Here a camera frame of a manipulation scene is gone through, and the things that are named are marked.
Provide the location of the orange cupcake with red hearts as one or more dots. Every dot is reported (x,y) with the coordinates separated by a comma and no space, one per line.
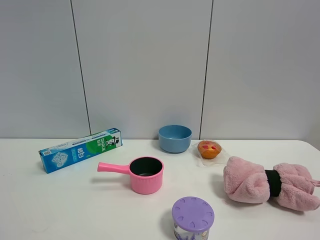
(209,149)

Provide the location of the pink towel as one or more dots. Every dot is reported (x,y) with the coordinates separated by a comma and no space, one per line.
(246,182)

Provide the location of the green blue toothpaste box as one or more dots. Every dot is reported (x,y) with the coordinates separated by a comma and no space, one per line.
(69,153)

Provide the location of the pink saucepan with handle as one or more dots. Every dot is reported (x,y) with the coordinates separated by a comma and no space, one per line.
(146,173)

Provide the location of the purple lidded jar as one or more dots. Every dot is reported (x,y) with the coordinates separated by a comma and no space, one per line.
(193,218)

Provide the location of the black band on towel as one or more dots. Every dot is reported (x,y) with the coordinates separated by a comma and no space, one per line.
(274,181)

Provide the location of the clear plastic cupcake wrapper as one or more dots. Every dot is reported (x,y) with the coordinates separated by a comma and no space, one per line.
(220,160)

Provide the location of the blue bowl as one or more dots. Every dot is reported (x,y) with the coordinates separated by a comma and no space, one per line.
(174,138)

